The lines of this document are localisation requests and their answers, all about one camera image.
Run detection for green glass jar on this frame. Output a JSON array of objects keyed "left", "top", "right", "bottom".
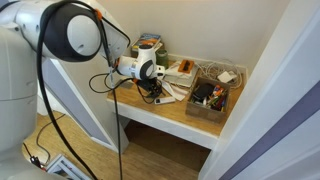
[{"left": 156, "top": 49, "right": 169, "bottom": 68}]

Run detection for white papers stack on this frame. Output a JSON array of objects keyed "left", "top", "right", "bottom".
[{"left": 164, "top": 60, "right": 198, "bottom": 88}]

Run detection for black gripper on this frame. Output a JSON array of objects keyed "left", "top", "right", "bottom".
[{"left": 133, "top": 78, "right": 163, "bottom": 98}]

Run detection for colourful pens in box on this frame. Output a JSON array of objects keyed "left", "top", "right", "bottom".
[{"left": 191, "top": 85, "right": 228, "bottom": 112}]

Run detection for white framed floor object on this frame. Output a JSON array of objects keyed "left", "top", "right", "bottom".
[{"left": 46, "top": 154, "right": 91, "bottom": 180}]

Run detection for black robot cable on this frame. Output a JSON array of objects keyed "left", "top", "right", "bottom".
[{"left": 35, "top": 0, "right": 161, "bottom": 180}]

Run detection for tangled white cable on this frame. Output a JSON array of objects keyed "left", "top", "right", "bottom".
[{"left": 194, "top": 59, "right": 244, "bottom": 90}]

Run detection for brown cardboard box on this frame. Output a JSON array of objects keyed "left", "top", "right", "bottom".
[{"left": 186, "top": 77, "right": 230, "bottom": 123}]

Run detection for white power adapter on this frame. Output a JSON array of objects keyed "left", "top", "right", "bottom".
[{"left": 217, "top": 71, "right": 232, "bottom": 83}]

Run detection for stack of books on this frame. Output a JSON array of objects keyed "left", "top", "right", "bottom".
[{"left": 131, "top": 33, "right": 163, "bottom": 57}]

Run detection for thin black floor cable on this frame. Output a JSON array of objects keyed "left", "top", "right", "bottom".
[{"left": 21, "top": 113, "right": 66, "bottom": 168}]

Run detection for white remote control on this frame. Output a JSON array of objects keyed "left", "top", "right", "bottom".
[{"left": 155, "top": 96, "right": 176, "bottom": 105}]

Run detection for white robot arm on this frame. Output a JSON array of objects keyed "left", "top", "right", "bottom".
[{"left": 0, "top": 0, "right": 158, "bottom": 180}]

